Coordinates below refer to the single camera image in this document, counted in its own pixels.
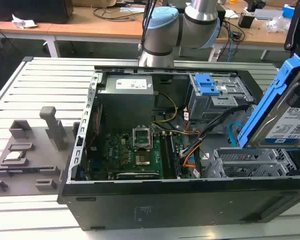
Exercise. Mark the silver drive cage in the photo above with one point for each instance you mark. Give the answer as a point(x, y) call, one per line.
point(215, 100)

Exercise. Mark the silver CPU chip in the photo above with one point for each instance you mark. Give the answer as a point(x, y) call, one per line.
point(14, 156)

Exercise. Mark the crumpled white paper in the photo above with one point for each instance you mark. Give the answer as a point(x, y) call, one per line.
point(22, 22)

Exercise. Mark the hard disk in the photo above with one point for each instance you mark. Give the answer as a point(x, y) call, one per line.
point(277, 110)

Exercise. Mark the black RAM slot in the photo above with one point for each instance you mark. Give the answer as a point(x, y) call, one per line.
point(168, 155)

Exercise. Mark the clear plastic bag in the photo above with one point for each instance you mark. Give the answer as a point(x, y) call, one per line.
point(277, 23)

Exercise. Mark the blue drive cage latch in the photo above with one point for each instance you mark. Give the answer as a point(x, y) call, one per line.
point(205, 85)

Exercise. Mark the grey power supply unit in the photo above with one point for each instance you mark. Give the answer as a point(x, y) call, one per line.
point(126, 97)

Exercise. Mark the grey parts rack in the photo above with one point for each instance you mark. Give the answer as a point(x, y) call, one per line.
point(30, 155)

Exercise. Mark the small black cube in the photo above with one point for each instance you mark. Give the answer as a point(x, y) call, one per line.
point(246, 20)

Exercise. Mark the black box on desk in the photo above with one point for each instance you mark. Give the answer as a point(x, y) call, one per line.
point(32, 10)

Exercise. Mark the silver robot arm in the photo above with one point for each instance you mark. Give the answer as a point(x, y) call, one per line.
point(162, 30)

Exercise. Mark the green motherboard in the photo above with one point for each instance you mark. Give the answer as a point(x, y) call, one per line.
point(130, 155)

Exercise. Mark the wooden desk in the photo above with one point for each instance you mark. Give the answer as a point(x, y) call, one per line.
point(90, 25)

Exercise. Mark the metal disk bay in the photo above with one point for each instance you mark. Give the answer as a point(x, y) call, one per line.
point(250, 162)

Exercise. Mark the blue cardboard box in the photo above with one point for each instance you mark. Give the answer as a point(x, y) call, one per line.
point(288, 9)

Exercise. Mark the black open PC case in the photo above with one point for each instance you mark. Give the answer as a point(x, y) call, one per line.
point(180, 200)

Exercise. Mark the metal slat table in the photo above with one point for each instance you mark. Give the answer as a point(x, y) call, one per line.
point(40, 85)

